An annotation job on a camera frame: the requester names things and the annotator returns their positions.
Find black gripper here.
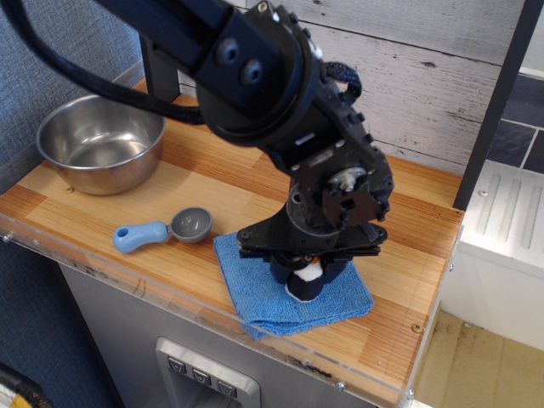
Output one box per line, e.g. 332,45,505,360
237,190,388,285

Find clear acrylic edge guard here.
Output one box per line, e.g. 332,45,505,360
1,215,456,407

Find blue folded towel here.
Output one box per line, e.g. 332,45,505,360
213,233,374,339

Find plush sushi roll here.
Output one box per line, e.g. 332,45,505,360
285,257,324,303

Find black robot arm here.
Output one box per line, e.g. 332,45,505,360
105,1,394,283

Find black vertical post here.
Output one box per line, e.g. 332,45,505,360
139,36,180,102

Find dark right vertical post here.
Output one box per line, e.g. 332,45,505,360
453,0,543,211

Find white toy sink unit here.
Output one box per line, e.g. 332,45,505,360
440,161,543,349

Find stainless steel bowl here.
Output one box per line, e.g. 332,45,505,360
36,95,166,196

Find blue and grey scoop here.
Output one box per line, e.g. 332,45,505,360
112,207,213,253

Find black braided cable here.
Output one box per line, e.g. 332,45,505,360
0,0,209,127

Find grey toy fridge cabinet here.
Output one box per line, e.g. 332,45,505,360
61,266,407,407

